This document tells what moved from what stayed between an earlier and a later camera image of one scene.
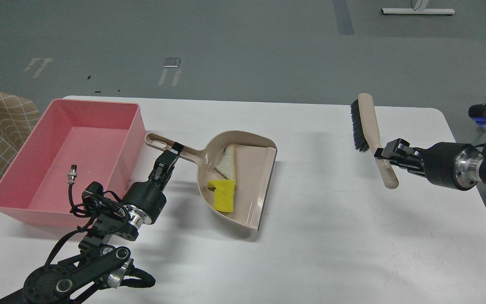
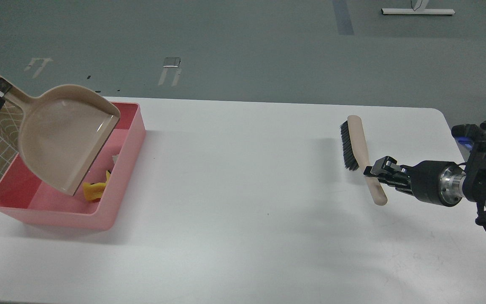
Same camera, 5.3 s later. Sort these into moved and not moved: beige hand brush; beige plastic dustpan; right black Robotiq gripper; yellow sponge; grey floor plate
Moved: yellow sponge; beige plastic dustpan; right black Robotiq gripper; beige hand brush
Not moved: grey floor plate
